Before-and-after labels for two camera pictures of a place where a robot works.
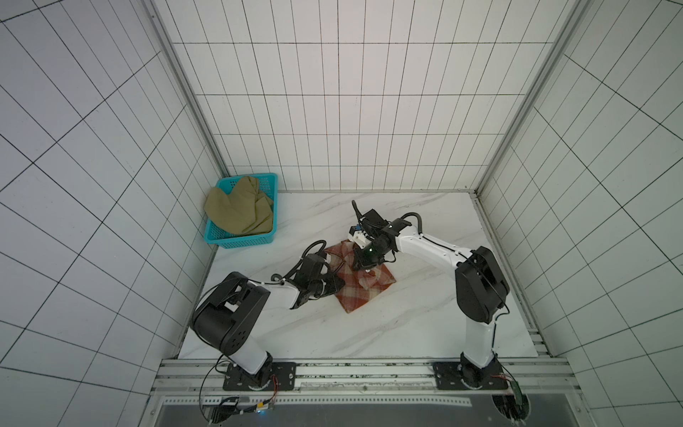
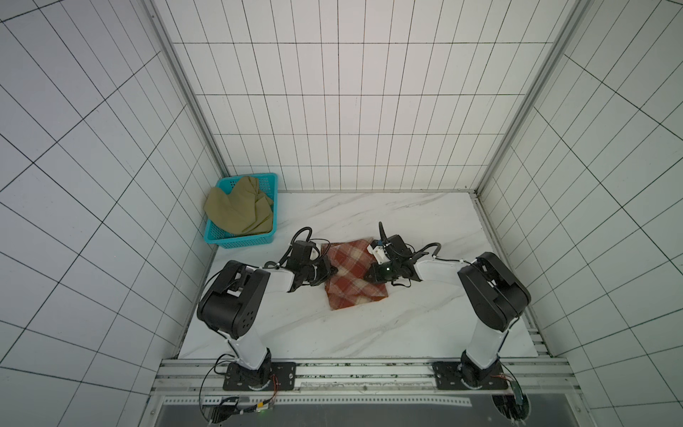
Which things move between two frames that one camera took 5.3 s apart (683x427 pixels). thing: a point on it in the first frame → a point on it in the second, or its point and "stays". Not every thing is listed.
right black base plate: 454,375 stays
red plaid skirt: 359,285 stays
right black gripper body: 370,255 → 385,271
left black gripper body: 325,286 → 316,273
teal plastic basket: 269,184 stays
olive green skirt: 245,211 stays
